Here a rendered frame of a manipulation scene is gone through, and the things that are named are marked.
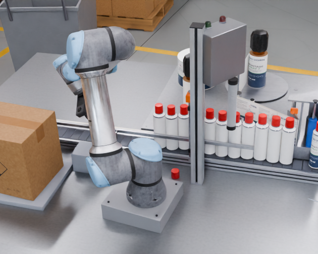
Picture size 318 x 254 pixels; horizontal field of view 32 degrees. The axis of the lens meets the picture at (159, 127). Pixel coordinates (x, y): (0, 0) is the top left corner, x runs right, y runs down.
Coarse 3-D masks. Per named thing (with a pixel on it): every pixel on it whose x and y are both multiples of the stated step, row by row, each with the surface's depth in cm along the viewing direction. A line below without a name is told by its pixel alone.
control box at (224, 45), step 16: (208, 32) 186; (224, 32) 185; (240, 32) 190; (208, 48) 185; (224, 48) 188; (240, 48) 194; (208, 64) 188; (224, 64) 192; (240, 64) 197; (208, 80) 192; (224, 80) 195
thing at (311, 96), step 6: (294, 90) 217; (300, 90) 217; (306, 90) 217; (312, 90) 217; (288, 96) 213; (294, 96) 213; (300, 96) 213; (306, 96) 213; (312, 96) 213; (306, 102) 210; (312, 102) 209
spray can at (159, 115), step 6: (156, 108) 223; (162, 108) 223; (156, 114) 224; (162, 114) 224; (156, 120) 225; (162, 120) 225; (156, 126) 227; (162, 126) 227; (156, 132) 228; (162, 132) 228; (156, 138) 230; (162, 138) 230; (162, 144) 231
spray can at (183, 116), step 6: (180, 108) 222; (186, 108) 221; (180, 114) 223; (186, 114) 223; (180, 120) 224; (186, 120) 223; (180, 126) 225; (186, 126) 225; (180, 132) 227; (186, 132) 226; (180, 144) 230; (186, 144) 229; (186, 150) 231
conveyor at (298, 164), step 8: (64, 128) 250; (72, 128) 249; (64, 136) 244; (72, 136) 244; (80, 136) 243; (88, 136) 243; (120, 136) 242; (128, 136) 242; (128, 144) 238; (168, 152) 231; (176, 152) 230; (184, 152) 230; (240, 152) 228; (232, 160) 224; (240, 160) 224; (248, 160) 224; (264, 160) 223; (296, 160) 222; (304, 160) 222; (288, 168) 218; (296, 168) 218; (304, 168) 218
